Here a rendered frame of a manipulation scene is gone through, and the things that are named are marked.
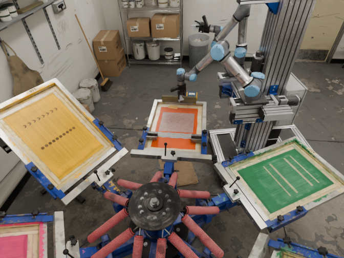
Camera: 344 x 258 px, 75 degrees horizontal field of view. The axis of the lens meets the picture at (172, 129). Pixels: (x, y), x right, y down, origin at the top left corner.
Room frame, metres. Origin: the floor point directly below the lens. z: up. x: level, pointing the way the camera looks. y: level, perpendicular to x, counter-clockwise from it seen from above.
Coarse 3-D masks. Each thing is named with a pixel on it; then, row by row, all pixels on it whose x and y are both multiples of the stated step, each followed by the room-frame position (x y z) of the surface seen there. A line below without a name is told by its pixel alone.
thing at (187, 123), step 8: (184, 112) 1.91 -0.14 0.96; (192, 112) 1.91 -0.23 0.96; (184, 120) 1.78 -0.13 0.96; (192, 120) 1.77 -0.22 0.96; (176, 128) 1.66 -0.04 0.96; (184, 128) 1.65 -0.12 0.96; (192, 128) 1.65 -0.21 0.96; (176, 144) 1.44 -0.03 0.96; (184, 144) 1.44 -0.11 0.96; (192, 144) 1.43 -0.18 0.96
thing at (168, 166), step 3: (165, 162) 1.17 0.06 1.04; (168, 162) 1.16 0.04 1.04; (171, 162) 1.16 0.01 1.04; (165, 165) 1.13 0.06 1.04; (168, 165) 1.13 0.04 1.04; (171, 165) 1.13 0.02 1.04; (165, 168) 1.10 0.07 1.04; (168, 168) 1.10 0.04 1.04; (171, 168) 1.10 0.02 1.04; (165, 171) 1.07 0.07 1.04; (168, 171) 1.07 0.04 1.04; (171, 171) 1.09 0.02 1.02; (165, 174) 1.06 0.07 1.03; (168, 174) 1.05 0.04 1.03
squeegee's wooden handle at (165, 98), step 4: (164, 96) 1.96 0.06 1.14; (168, 96) 1.95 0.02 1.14; (172, 96) 1.95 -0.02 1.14; (176, 96) 1.94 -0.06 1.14; (184, 96) 1.94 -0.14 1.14; (188, 96) 1.93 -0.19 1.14; (192, 96) 1.93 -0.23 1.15; (164, 100) 1.95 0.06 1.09; (168, 100) 1.95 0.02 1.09; (172, 100) 1.94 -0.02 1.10; (176, 100) 1.93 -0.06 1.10; (184, 100) 1.92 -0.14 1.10; (188, 100) 1.91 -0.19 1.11; (192, 100) 1.91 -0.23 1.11
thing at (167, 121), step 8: (160, 112) 1.93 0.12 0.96; (168, 112) 1.92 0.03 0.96; (176, 112) 1.92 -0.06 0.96; (160, 120) 1.79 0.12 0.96; (168, 120) 1.79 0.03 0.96; (176, 120) 1.78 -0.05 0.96; (160, 128) 1.67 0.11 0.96; (168, 128) 1.66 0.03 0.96; (152, 144) 1.45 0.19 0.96; (160, 144) 1.45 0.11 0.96; (168, 144) 1.44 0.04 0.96
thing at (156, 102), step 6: (156, 102) 2.07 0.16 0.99; (162, 102) 2.08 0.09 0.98; (198, 102) 2.03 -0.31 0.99; (204, 102) 2.02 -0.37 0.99; (156, 108) 2.00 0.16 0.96; (204, 108) 1.92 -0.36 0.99; (150, 114) 1.86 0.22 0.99; (204, 114) 1.82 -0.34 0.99; (150, 120) 1.76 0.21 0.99; (204, 120) 1.72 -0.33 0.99; (150, 126) 1.69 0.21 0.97; (204, 126) 1.63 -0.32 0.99; (156, 150) 1.34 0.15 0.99; (162, 150) 1.34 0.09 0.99; (168, 150) 1.34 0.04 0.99; (180, 150) 1.33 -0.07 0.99
